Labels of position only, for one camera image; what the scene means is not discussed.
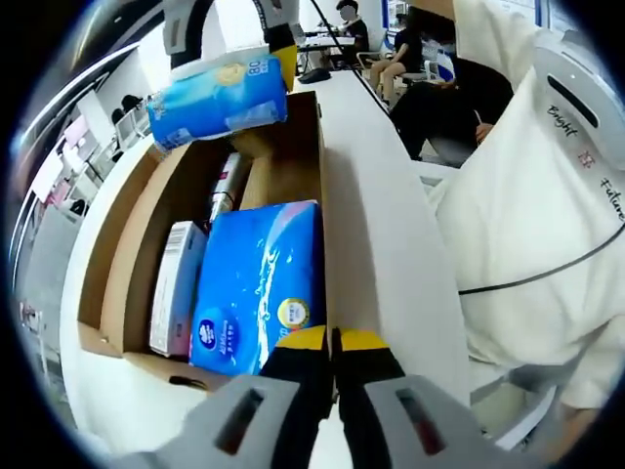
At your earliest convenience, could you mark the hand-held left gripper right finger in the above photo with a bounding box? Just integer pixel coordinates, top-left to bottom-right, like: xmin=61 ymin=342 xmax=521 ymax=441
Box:
xmin=335 ymin=325 xmax=543 ymax=469

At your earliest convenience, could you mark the white wearable device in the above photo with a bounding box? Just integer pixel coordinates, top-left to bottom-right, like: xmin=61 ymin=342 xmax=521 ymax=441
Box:
xmin=534 ymin=29 xmax=625 ymax=162

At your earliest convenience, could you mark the person in white shirt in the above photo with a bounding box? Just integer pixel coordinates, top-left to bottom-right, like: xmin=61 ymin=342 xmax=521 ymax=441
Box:
xmin=429 ymin=0 xmax=625 ymax=409

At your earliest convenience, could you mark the black computer mouse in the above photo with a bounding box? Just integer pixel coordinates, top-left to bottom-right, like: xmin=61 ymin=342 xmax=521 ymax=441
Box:
xmin=297 ymin=67 xmax=333 ymax=85

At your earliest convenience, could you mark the white furniture piece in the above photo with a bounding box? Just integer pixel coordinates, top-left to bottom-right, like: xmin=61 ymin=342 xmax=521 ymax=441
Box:
xmin=471 ymin=368 xmax=563 ymax=453

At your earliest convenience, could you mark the light blue wipes pack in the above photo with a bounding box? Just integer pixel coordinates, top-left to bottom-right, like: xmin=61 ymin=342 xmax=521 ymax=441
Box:
xmin=146 ymin=52 xmax=290 ymax=155

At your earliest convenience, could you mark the white pink carton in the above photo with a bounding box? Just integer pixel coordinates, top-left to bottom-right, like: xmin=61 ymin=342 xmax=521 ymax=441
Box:
xmin=148 ymin=220 xmax=210 ymax=359

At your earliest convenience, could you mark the brown cardboard shoe box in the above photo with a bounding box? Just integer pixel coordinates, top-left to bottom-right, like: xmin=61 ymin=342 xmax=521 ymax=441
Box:
xmin=76 ymin=90 xmax=343 ymax=393

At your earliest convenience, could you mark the silver tube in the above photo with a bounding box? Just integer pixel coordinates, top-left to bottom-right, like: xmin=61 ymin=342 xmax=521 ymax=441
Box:
xmin=208 ymin=150 xmax=254 ymax=231

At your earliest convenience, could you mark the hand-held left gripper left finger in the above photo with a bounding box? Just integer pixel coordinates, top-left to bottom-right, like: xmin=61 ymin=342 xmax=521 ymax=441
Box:
xmin=116 ymin=325 xmax=335 ymax=469

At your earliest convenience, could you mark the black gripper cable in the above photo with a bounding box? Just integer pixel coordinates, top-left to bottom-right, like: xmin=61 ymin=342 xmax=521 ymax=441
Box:
xmin=311 ymin=0 xmax=392 ymax=114

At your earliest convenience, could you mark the blue tissue pack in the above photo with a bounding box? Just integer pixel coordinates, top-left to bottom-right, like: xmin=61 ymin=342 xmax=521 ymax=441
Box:
xmin=188 ymin=199 xmax=327 ymax=377

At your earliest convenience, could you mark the grey device cable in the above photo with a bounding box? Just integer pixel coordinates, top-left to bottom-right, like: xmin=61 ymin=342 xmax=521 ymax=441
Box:
xmin=458 ymin=229 xmax=625 ymax=297

